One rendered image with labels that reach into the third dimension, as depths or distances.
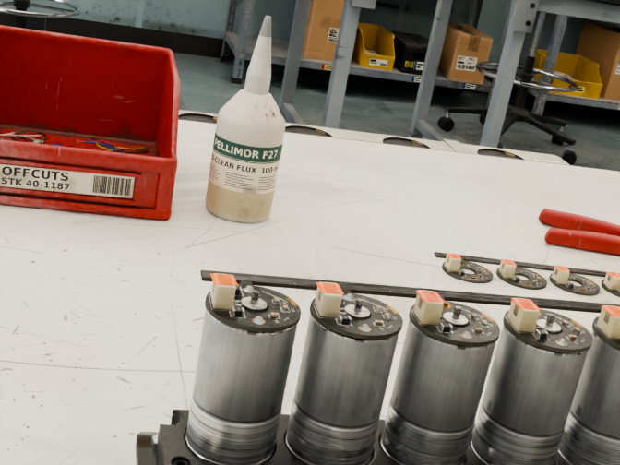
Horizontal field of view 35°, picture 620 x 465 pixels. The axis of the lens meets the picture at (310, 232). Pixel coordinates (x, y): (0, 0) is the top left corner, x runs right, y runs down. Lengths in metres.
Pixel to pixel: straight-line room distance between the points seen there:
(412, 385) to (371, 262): 0.20
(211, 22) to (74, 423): 4.38
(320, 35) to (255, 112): 3.85
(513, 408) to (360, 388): 0.05
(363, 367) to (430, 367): 0.02
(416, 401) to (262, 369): 0.05
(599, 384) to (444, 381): 0.05
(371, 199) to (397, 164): 0.08
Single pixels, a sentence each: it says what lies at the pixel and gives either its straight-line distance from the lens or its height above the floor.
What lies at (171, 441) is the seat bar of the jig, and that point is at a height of 0.77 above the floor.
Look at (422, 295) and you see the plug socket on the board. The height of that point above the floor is 0.82.
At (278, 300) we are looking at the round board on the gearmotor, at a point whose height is 0.81.
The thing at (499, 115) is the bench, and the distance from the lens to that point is 2.82.
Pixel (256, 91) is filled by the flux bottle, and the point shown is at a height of 0.81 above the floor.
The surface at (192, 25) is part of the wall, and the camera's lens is 4.66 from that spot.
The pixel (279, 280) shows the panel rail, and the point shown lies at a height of 0.81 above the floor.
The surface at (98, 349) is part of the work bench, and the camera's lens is 0.36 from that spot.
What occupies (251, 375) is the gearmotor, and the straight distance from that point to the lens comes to 0.25.
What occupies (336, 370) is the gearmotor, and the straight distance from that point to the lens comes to 0.26.
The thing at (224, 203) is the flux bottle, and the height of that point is 0.76.
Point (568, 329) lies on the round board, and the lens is 0.29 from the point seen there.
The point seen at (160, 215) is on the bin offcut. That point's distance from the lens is 0.47.
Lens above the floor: 0.92
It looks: 20 degrees down
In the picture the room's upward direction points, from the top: 11 degrees clockwise
